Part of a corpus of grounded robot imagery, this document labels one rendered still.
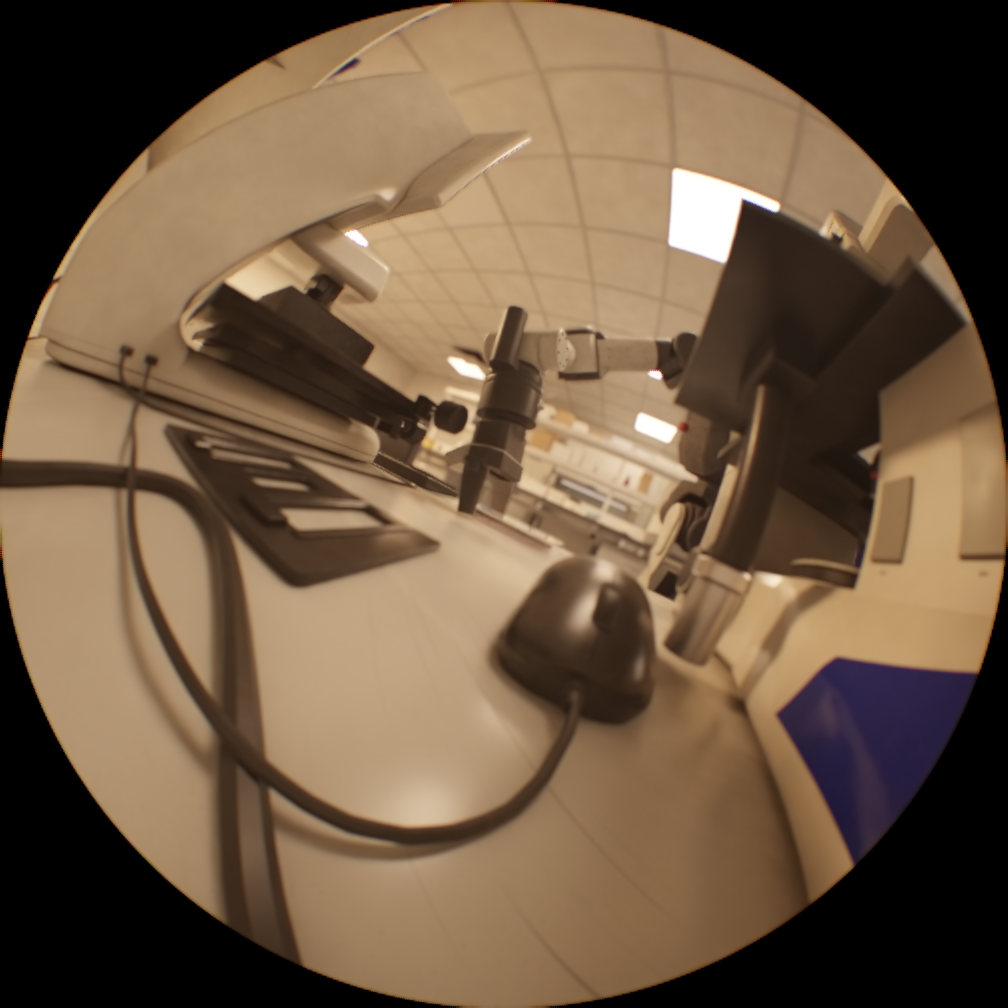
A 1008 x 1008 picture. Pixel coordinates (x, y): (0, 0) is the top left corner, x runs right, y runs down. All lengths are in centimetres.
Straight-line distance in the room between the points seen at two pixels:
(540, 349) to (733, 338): 30
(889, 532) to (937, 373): 7
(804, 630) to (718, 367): 17
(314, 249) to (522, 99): 178
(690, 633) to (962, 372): 17
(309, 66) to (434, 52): 166
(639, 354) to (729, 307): 57
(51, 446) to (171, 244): 22
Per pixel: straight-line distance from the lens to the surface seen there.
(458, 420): 35
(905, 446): 17
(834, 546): 42
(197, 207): 35
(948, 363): 18
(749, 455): 17
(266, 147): 38
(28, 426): 17
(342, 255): 52
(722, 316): 19
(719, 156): 199
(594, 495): 489
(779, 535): 36
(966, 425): 15
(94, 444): 16
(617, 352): 73
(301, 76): 69
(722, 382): 25
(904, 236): 44
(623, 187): 217
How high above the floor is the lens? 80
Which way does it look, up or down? 2 degrees down
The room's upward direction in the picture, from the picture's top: 24 degrees clockwise
